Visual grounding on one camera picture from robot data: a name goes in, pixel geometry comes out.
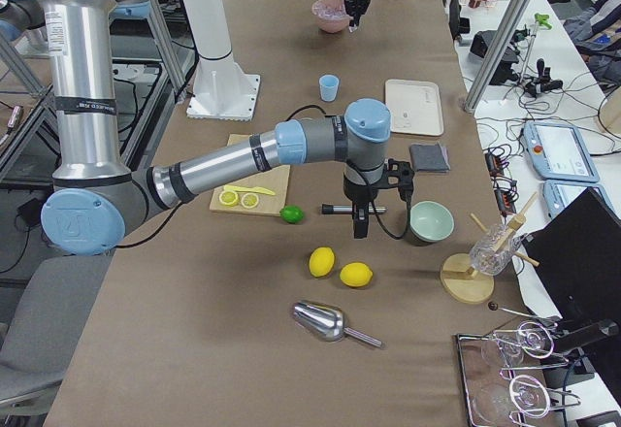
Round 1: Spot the pink bowl of ice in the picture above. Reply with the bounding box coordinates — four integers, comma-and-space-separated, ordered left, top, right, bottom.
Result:
311, 0, 350, 34

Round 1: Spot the light blue cup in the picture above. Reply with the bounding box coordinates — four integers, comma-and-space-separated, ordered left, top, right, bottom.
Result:
318, 74, 340, 102

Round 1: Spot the steel ice scoop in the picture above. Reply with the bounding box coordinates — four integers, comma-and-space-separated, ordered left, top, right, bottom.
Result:
291, 300, 384, 348

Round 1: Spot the steel muddler black tip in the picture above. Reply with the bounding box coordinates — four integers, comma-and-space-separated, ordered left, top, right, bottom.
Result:
320, 204, 387, 215

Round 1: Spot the yellow lemon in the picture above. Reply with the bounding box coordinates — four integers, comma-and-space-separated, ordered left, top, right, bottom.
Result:
309, 246, 336, 278
339, 262, 374, 288

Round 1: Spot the green lime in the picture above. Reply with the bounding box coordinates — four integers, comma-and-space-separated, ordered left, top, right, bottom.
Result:
279, 205, 305, 224

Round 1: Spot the mint green bowl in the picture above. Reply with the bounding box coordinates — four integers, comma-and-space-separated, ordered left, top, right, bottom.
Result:
409, 201, 455, 244

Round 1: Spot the wooden cutting board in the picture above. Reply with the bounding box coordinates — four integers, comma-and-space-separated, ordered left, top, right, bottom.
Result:
209, 133, 292, 218

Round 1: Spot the grey folded cloth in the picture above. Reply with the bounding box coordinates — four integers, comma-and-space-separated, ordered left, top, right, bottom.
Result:
409, 143, 450, 173

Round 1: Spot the lemon slice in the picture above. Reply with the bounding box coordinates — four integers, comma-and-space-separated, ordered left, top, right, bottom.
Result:
240, 192, 260, 209
218, 190, 240, 207

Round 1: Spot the cream rabbit tray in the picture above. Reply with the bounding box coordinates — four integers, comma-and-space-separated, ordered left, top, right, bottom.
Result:
384, 79, 444, 137

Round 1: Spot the wooden glass holder stand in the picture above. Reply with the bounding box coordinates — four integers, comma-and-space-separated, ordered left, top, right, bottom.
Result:
441, 192, 539, 305

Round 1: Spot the yellow plastic knife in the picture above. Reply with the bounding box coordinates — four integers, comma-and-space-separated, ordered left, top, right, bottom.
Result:
223, 184, 276, 196

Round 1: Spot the clear glass on stand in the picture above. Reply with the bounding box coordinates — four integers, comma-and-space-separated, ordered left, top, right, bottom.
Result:
469, 224, 520, 277

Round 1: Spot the teach pendant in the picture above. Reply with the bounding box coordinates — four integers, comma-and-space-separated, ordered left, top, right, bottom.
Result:
542, 180, 600, 219
522, 120, 600, 183

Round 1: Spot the wine glass on rack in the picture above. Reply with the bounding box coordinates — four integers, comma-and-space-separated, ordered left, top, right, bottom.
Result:
472, 375, 551, 426
481, 321, 566, 378

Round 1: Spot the black monitor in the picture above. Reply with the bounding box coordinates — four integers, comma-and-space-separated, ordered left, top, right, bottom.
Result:
522, 187, 620, 324

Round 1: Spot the black framed mirror tray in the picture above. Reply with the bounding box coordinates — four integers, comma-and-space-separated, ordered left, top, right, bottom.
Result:
454, 334, 581, 426

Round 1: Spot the grey chair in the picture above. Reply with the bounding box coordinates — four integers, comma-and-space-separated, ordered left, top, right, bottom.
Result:
1, 255, 112, 420

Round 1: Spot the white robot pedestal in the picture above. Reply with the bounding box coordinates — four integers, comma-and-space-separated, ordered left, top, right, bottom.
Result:
183, 0, 260, 121

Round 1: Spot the aluminium frame post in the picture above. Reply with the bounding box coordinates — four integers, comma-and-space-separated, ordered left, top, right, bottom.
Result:
463, 0, 530, 114

